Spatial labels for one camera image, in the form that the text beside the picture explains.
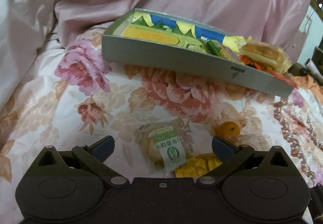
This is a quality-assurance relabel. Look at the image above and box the yellow green snack bar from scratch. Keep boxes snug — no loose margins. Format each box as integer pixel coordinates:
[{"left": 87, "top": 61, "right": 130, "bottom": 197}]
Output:
[{"left": 206, "top": 40, "right": 244, "bottom": 64}]

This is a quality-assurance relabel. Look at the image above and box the red snack packet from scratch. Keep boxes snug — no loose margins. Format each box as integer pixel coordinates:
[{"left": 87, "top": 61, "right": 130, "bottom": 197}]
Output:
[{"left": 238, "top": 55, "right": 298, "bottom": 88}]

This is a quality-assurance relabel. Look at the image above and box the blue yellow paper liner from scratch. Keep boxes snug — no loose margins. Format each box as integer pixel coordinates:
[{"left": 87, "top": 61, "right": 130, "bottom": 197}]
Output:
[{"left": 121, "top": 10, "right": 247, "bottom": 54}]

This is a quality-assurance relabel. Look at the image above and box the floral bed sheet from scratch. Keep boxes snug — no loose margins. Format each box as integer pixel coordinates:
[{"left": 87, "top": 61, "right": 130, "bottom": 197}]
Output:
[{"left": 1, "top": 27, "right": 322, "bottom": 223}]

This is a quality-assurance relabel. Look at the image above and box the dark wooden furniture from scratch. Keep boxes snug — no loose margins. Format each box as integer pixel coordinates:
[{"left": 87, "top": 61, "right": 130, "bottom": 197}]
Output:
[{"left": 311, "top": 46, "right": 323, "bottom": 75}]

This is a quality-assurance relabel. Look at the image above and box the pale pink quilt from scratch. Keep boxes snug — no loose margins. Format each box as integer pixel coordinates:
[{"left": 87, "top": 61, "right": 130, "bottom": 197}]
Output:
[{"left": 1, "top": 0, "right": 64, "bottom": 107}]

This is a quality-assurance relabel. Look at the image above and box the green label bun packet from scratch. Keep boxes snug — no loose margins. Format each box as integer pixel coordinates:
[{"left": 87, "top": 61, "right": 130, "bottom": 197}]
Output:
[{"left": 135, "top": 118, "right": 194, "bottom": 172}]

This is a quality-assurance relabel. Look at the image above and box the yellow bread snack packet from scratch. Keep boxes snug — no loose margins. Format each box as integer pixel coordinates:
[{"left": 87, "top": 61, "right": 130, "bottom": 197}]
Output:
[{"left": 239, "top": 41, "right": 292, "bottom": 74}]

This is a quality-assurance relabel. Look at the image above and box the grey shallow box tray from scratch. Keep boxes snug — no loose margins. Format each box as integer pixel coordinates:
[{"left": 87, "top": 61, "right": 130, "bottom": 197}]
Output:
[{"left": 102, "top": 8, "right": 294, "bottom": 97}]

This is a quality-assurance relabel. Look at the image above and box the orange mandarin fruit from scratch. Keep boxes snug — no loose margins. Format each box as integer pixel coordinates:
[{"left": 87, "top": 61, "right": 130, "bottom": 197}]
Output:
[{"left": 216, "top": 121, "right": 240, "bottom": 144}]

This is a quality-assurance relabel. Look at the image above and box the gold foil snack packet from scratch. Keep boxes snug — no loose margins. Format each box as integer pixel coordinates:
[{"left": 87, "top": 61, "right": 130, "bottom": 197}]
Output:
[{"left": 174, "top": 153, "right": 223, "bottom": 178}]

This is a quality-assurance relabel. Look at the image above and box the orange cloth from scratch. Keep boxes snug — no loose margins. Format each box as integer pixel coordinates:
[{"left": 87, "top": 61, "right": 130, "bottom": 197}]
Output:
[{"left": 290, "top": 75, "right": 322, "bottom": 101}]

